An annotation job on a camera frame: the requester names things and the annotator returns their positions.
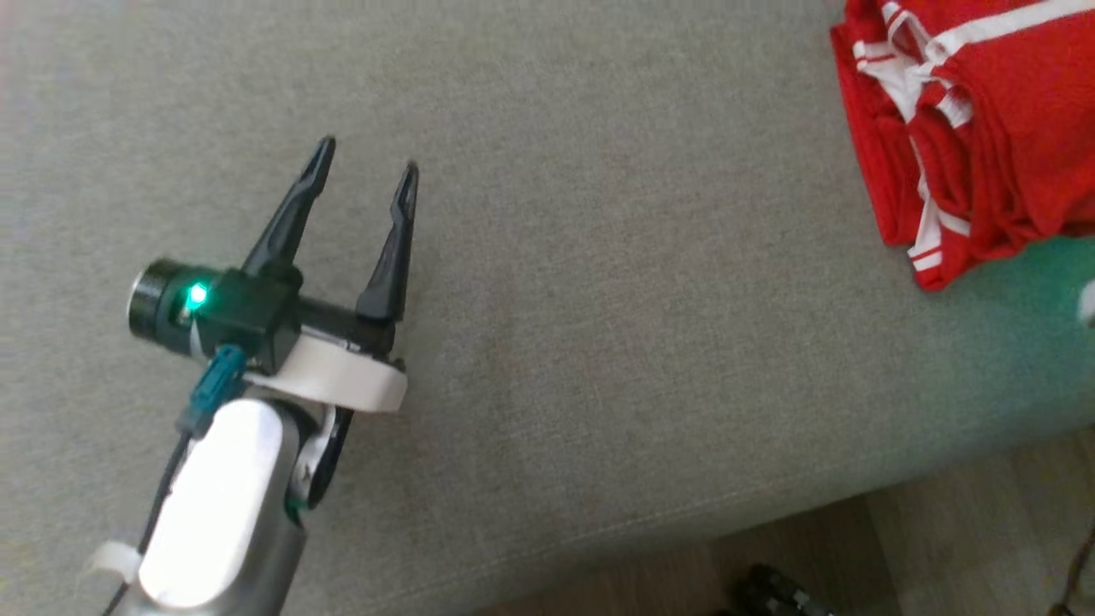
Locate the grey fabric sofa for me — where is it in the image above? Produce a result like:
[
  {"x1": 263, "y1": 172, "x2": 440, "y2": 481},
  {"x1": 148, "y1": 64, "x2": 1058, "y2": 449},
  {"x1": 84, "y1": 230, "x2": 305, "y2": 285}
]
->
[{"x1": 0, "y1": 0, "x2": 1095, "y2": 616}]

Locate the thin dark cable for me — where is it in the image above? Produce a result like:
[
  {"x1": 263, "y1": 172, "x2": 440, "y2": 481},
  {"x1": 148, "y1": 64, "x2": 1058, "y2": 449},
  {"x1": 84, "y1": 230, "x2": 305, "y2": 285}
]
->
[{"x1": 1051, "y1": 522, "x2": 1095, "y2": 616}]

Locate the red Bulls 23 jersey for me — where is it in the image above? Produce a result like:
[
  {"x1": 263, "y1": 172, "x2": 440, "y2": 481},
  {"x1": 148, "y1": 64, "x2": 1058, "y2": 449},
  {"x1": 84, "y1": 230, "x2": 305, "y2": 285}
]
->
[{"x1": 830, "y1": 0, "x2": 1095, "y2": 292}]

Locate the white cable strap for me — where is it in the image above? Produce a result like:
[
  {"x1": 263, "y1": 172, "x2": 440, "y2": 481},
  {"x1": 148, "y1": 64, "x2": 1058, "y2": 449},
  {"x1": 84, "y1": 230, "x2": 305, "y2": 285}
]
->
[{"x1": 81, "y1": 541, "x2": 143, "y2": 584}]

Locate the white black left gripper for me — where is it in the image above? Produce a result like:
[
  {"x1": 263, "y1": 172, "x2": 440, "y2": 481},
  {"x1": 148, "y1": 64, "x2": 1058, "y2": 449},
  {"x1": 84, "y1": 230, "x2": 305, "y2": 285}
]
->
[{"x1": 242, "y1": 135, "x2": 420, "y2": 514}]

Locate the black cable with teal plug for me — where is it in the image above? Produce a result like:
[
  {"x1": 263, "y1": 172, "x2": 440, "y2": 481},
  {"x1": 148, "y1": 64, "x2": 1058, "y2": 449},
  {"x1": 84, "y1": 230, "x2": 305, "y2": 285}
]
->
[{"x1": 103, "y1": 345, "x2": 249, "y2": 616}]

